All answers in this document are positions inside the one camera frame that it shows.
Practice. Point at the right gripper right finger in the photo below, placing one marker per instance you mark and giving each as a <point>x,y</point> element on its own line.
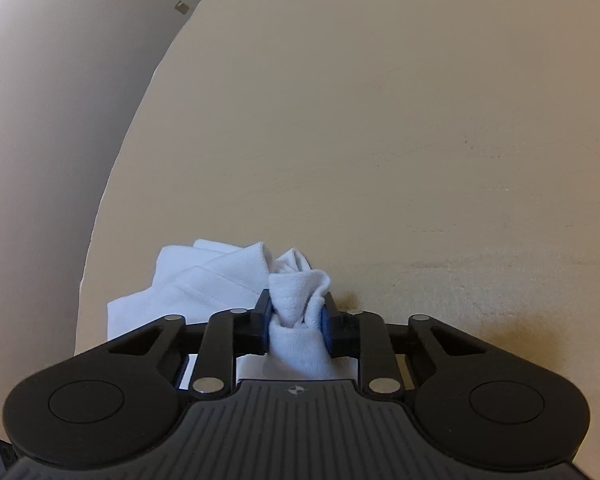
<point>477,403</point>

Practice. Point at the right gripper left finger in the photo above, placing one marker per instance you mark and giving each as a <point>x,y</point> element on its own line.
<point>123,398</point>

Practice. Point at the white t-shirt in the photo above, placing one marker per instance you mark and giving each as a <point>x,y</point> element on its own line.
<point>209,277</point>

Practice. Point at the beige bed mat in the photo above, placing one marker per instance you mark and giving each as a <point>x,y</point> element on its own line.
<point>436,156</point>

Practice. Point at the wall power socket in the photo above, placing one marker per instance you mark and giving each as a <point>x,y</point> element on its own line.
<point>182,7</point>

